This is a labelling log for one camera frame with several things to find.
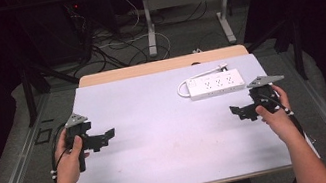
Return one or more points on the dark equipment cabinet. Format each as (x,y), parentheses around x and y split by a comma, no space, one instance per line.
(52,33)

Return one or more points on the white table mat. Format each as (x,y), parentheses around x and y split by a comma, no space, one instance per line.
(166,138)

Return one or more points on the person's right hand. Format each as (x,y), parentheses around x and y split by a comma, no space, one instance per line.
(276,122)

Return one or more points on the person's left hand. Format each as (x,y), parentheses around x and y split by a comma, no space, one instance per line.
(68,162)

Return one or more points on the white power strip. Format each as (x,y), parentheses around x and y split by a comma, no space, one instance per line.
(217,83)

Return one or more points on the black metal stand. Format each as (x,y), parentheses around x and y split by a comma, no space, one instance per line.
(29,94)
(296,47)

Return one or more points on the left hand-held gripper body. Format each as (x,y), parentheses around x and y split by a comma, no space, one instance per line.
(77,128)

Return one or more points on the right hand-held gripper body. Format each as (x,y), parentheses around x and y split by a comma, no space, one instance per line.
(265,95)

